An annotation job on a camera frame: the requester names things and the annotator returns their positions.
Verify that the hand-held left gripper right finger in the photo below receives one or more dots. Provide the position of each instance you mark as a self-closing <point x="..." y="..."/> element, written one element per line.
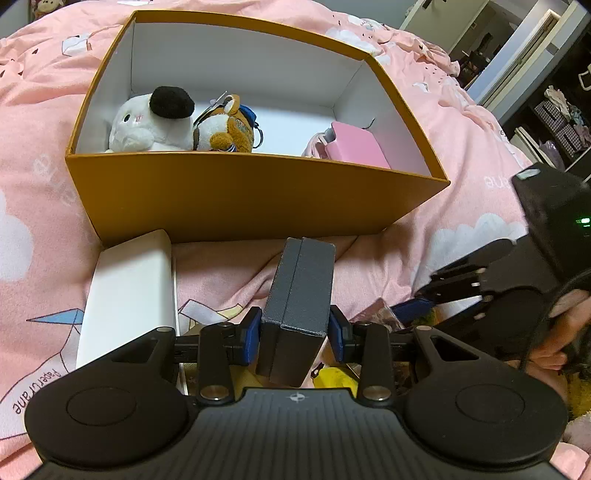
<point x="336" y="337"/>

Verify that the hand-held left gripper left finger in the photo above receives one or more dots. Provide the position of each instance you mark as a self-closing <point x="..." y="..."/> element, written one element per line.
<point x="251" y="334"/>

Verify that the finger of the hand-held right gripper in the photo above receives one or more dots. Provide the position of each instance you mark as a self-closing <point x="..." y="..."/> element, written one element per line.
<point x="455" y="274"/>
<point x="411" y="310"/>

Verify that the patterned plastic packet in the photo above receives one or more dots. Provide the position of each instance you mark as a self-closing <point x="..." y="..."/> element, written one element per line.
<point x="378" y="316"/>

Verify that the yellow soft toy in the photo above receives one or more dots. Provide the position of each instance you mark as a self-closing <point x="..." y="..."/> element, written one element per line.
<point x="334" y="378"/>

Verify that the dark grey textured box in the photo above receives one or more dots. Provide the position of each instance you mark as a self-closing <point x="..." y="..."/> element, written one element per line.
<point x="295" y="300"/>

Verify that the white power bank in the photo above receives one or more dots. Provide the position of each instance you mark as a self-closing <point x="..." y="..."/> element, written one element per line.
<point x="129" y="295"/>

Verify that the orange cardboard box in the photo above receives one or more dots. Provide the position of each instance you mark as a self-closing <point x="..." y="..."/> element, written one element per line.
<point x="231" y="198"/>

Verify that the pink purse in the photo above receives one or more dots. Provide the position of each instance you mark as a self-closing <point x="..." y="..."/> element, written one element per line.
<point x="355" y="145"/>

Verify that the white plush toy black ear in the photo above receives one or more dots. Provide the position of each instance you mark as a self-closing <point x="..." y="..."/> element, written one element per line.
<point x="134" y="129"/>

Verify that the person's right hand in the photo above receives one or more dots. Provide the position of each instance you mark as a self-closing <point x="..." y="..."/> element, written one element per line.
<point x="572" y="323"/>

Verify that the checkered fabric bin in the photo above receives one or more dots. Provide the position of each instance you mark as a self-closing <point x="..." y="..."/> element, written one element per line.
<point x="554" y="123"/>

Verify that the crumpled pale clothes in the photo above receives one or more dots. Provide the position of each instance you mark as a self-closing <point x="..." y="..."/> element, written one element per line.
<point x="561" y="99"/>

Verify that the yellow fuzzy cloth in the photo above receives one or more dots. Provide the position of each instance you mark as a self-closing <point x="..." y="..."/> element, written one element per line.
<point x="581" y="394"/>

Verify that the white wardrobe panel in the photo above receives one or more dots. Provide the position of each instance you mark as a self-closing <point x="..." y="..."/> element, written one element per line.
<point x="521" y="50"/>

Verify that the dark open wardrobe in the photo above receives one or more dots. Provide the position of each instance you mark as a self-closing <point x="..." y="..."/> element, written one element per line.
<point x="577" y="46"/>

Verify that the grey door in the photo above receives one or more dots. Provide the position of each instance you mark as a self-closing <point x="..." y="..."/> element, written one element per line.
<point x="452" y="11"/>

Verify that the pink printed blanket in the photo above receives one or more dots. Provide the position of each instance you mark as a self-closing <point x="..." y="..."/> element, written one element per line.
<point x="46" y="138"/>

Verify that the column of plush toys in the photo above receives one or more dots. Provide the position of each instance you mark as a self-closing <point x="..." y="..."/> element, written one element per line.
<point x="46" y="5"/>

